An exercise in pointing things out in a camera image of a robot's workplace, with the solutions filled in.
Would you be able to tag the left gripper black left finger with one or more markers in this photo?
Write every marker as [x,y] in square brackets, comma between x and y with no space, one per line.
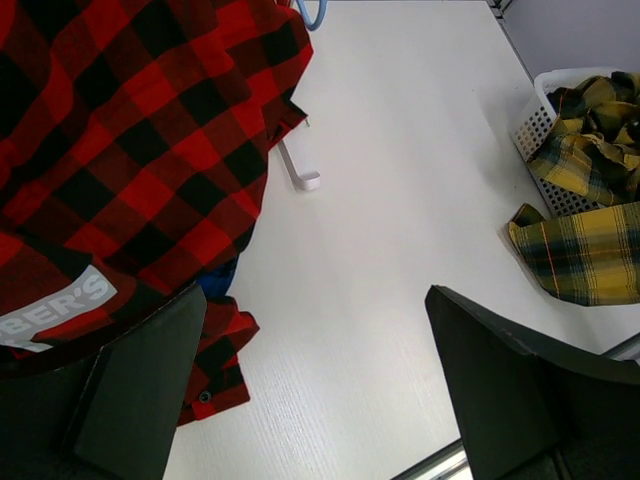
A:
[124,425]

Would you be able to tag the yellow plaid shirt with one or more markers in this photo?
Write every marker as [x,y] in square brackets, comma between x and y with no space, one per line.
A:
[579,137]

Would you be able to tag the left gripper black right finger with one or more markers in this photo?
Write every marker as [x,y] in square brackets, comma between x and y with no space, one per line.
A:
[529,406]

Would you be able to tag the blue plaid shirt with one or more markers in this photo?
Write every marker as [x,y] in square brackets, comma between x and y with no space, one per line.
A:
[216,283]

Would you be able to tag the white perforated basket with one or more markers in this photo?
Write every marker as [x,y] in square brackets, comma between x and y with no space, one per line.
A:
[532,125]

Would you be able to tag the metal clothes rack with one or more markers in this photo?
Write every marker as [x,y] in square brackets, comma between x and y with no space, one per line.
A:
[303,175]

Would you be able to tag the red black checked shirt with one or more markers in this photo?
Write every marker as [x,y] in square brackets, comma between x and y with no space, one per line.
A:
[134,152]

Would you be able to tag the light blue wire hanger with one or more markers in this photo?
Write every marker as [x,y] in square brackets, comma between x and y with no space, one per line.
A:
[313,16]

